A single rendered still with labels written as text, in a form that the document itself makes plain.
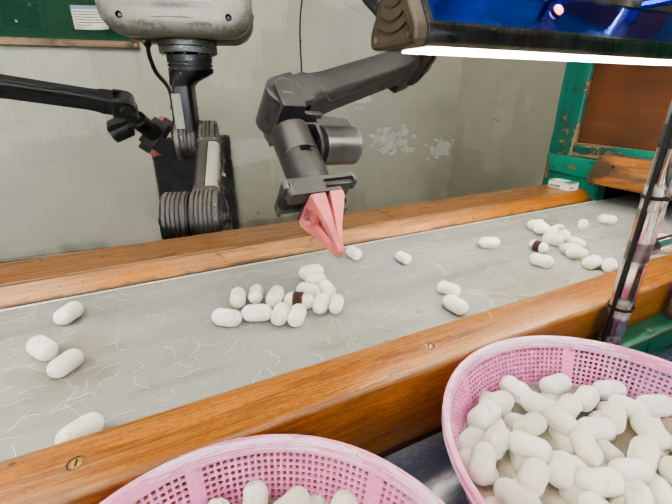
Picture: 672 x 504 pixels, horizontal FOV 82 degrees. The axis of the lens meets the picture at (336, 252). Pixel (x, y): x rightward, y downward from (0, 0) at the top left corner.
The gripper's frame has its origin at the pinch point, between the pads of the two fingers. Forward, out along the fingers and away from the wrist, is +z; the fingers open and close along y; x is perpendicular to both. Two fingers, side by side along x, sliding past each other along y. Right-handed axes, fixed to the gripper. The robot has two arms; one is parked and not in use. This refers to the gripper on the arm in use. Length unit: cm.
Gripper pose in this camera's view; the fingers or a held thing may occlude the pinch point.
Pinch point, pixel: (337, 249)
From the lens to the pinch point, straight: 48.8
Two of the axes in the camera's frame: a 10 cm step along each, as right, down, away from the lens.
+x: -3.0, 4.8, 8.2
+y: 8.9, -1.8, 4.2
